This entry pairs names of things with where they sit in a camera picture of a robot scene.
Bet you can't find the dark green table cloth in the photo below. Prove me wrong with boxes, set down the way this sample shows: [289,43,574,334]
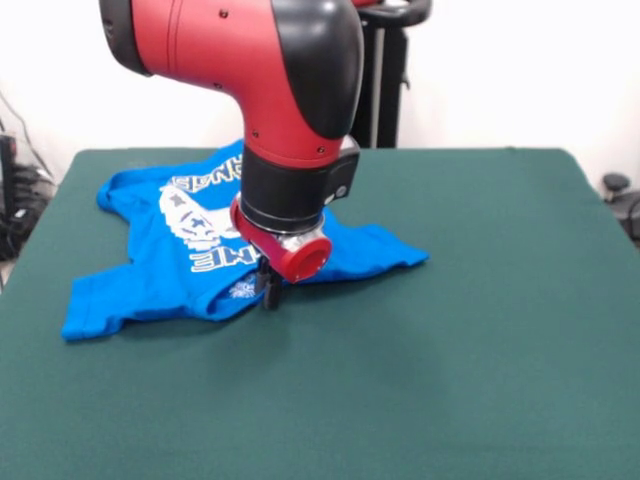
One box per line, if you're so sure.
[0,147,640,480]

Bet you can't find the black electronics box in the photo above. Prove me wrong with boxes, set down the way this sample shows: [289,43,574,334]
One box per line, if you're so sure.
[0,133,17,217]

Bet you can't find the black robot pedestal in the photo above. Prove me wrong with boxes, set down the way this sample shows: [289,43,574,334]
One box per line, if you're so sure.
[349,0,434,150]

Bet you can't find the blue printed t-shirt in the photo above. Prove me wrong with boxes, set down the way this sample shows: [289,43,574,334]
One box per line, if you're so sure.
[60,139,432,344]

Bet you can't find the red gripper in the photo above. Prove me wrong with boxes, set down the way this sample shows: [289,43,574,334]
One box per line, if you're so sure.
[229,195,333,312]

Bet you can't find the black chair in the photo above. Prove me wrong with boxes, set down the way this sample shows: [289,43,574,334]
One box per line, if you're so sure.
[601,171,640,232]

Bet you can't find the black cable bundle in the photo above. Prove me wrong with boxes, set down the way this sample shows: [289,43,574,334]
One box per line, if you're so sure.
[0,90,59,262]

